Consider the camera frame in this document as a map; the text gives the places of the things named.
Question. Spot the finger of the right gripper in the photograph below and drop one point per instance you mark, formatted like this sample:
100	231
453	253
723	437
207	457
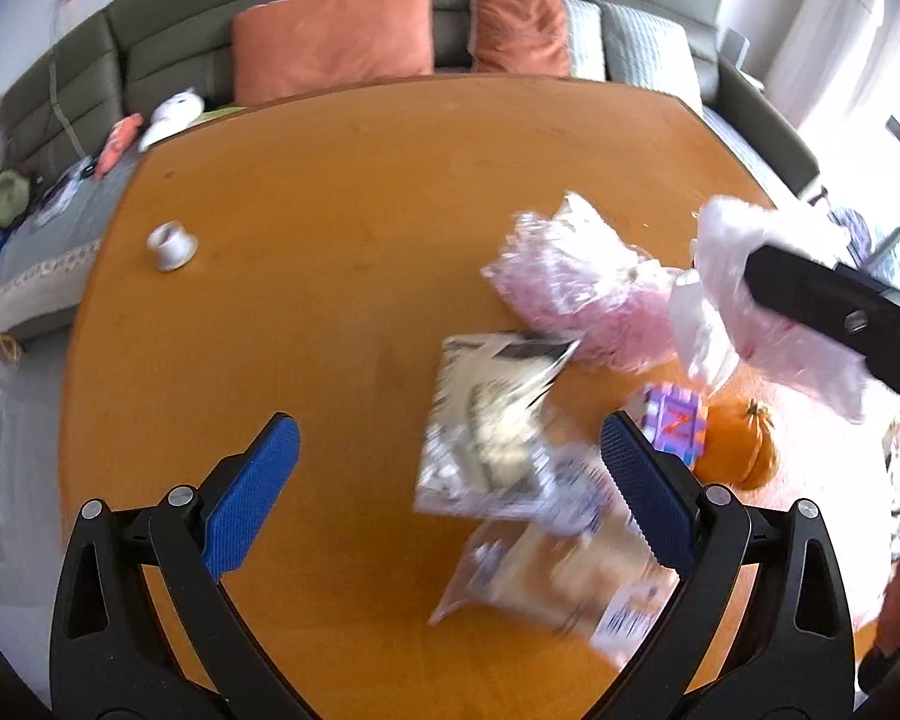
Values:
846	305

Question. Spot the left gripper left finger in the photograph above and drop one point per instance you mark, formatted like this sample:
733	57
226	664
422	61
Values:
142	625

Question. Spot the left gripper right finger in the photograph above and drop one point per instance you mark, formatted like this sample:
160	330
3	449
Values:
758	624

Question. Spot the white plastic bag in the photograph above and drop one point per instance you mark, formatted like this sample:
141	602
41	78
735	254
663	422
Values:
717	324

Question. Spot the silver foil snack bag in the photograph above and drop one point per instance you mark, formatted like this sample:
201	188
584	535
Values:
486	451

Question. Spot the clear bread wrapper bag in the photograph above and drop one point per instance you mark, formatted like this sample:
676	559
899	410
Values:
581	567

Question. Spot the small orange pumpkin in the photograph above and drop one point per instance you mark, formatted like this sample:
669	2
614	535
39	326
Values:
739	449

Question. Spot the purple toy block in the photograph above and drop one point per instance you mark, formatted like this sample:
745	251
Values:
673	419

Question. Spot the pink bubble wrap bag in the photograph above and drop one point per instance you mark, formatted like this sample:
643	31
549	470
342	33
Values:
572	275

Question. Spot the grey quilted sofa cover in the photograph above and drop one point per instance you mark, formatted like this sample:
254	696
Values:
44	268

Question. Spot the white tape spool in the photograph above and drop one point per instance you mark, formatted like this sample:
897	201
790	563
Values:
172	246

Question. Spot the grey white striped cushion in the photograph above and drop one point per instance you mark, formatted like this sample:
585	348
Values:
630	46

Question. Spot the clear plastic package on sofa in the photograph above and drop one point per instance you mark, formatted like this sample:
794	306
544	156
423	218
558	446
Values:
56	198

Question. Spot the small orange cushion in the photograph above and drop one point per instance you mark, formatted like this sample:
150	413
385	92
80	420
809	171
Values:
520	37

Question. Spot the pink plush toy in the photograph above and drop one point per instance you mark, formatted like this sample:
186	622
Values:
121	137

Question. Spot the white plush toy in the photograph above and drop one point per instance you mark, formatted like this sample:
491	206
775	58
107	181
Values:
172	116

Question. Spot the large orange cushion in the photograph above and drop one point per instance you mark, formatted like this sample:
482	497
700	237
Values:
291	47

